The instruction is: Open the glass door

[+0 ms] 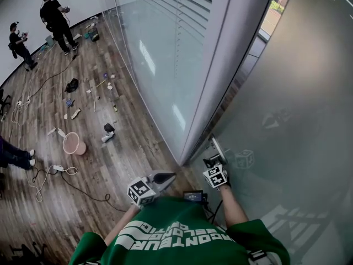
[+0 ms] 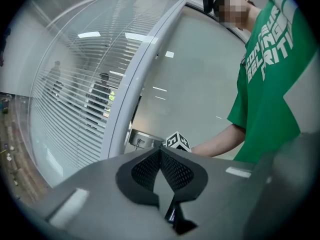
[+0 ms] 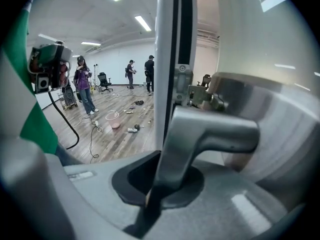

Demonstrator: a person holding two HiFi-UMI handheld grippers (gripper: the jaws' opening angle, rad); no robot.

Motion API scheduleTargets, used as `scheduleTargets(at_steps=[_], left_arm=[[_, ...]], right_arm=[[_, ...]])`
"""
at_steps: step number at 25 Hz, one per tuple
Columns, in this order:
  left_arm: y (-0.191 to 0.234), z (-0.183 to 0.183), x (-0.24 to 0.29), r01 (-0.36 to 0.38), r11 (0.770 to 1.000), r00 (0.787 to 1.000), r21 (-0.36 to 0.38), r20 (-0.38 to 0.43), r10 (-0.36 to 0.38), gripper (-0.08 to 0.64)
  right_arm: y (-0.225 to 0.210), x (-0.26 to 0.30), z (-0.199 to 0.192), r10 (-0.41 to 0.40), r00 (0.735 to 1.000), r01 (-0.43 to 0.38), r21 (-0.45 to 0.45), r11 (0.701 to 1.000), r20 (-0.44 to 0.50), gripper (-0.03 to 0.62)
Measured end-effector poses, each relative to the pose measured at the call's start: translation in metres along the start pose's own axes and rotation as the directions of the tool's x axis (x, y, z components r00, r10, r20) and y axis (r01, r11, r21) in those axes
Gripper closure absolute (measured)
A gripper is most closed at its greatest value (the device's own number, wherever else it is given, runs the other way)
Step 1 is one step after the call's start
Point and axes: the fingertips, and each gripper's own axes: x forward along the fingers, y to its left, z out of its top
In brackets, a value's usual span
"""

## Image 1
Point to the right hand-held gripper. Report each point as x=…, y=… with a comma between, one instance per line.
x=216, y=177

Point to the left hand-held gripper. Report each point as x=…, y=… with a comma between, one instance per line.
x=142, y=192

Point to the frosted glass door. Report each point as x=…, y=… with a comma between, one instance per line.
x=292, y=98

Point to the person's left forearm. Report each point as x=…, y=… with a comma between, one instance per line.
x=122, y=223

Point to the person's right forearm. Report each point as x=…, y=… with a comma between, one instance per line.
x=233, y=208

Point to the black chest screen device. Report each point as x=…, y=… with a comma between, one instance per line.
x=193, y=195

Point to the green printed shirt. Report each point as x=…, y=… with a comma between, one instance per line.
x=171, y=236

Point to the white bottle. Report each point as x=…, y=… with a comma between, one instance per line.
x=107, y=136

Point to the black pouch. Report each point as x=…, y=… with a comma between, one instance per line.
x=109, y=127

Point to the pink waste basket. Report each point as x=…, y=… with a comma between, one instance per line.
x=73, y=143

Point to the white power strip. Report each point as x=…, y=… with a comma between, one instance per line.
x=58, y=167
x=19, y=103

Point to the blue booklet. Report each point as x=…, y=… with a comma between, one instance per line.
x=104, y=76
x=69, y=103

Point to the black bag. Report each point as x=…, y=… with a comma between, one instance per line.
x=72, y=85

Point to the black office chair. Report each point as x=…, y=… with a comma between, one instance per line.
x=27, y=254
x=4, y=99

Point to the glass partition with blinds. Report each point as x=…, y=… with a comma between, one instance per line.
x=165, y=51

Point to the black mesh waste bin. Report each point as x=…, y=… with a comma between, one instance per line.
x=93, y=34

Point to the teal box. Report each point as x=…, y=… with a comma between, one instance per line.
x=49, y=40

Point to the glass window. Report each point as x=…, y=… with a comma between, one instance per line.
x=277, y=7

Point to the white door frame post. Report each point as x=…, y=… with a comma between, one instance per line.
x=220, y=65

